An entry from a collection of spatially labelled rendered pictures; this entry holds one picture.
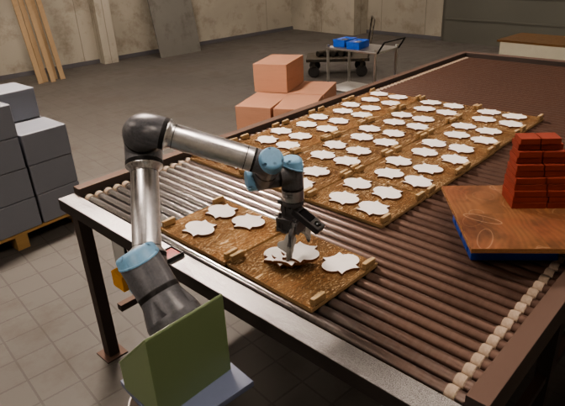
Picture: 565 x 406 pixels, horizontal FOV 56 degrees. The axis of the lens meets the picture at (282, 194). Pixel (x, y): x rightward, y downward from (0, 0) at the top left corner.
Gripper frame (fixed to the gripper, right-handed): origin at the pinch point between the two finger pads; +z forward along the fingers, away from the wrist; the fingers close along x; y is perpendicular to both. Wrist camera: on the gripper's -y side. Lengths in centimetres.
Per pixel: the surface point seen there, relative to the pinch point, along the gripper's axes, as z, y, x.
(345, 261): 4.0, -13.6, -7.9
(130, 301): 72, 117, -15
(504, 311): 7, -67, -9
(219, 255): 5.1, 29.4, 8.8
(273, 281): 5.0, 3.0, 13.1
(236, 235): 5.1, 32.8, -6.3
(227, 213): 4.0, 46.2, -18.2
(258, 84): 44, 261, -354
